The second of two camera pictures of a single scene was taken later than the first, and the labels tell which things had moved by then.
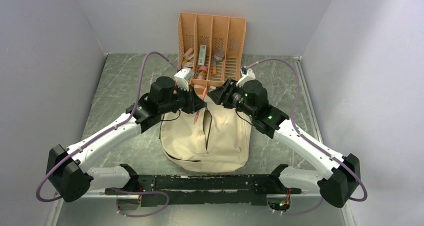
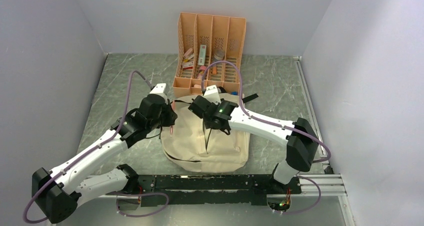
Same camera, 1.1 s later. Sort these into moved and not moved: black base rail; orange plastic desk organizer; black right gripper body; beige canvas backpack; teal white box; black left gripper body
Moved: black right gripper body; black left gripper body
Not moved: black base rail; orange plastic desk organizer; beige canvas backpack; teal white box
